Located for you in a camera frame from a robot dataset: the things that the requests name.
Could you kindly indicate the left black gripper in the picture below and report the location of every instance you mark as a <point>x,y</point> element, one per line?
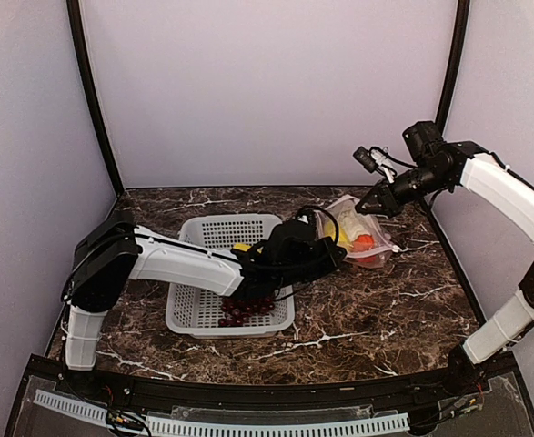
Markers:
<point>330,250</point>

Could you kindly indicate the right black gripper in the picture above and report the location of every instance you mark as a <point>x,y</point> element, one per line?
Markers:
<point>390,204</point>

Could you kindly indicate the clear zip top bag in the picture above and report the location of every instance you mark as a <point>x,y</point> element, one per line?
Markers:
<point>372,259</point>

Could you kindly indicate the orange toy pumpkin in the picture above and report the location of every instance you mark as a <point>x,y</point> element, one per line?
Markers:
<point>363,242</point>

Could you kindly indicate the yellow toy fruit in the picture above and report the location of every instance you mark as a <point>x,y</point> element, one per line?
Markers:
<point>241,247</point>
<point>339,234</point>

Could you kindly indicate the dark red toy grapes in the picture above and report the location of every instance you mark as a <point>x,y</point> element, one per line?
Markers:
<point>237,313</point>

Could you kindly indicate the white plastic basket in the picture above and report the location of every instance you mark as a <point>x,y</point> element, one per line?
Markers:
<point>196,312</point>

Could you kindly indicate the white toy cauliflower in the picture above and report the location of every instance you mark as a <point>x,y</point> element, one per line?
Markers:
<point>349,221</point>

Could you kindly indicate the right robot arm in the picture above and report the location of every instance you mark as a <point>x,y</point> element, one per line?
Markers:
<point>503,199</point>

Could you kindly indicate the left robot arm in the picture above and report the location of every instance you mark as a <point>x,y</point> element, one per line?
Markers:
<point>238,256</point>

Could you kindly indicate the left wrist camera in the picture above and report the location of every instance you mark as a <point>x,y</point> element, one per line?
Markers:
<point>312,216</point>

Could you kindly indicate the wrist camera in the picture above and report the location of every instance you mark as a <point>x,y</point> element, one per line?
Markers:
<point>374,161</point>
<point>312,216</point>

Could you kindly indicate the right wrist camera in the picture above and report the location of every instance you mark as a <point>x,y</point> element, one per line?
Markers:
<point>374,161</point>

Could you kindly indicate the right black frame post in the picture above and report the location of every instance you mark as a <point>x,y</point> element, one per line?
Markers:
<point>453,65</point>

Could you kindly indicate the black frame post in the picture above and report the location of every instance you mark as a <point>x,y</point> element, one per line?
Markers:
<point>453,65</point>
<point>77,30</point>

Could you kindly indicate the black front rail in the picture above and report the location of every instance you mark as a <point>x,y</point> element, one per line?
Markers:
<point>140,393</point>

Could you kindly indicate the white slotted cable duct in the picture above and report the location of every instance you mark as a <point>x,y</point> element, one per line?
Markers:
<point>190,421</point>

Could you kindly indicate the left black frame post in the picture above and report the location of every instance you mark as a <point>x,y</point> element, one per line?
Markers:
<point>77,30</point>

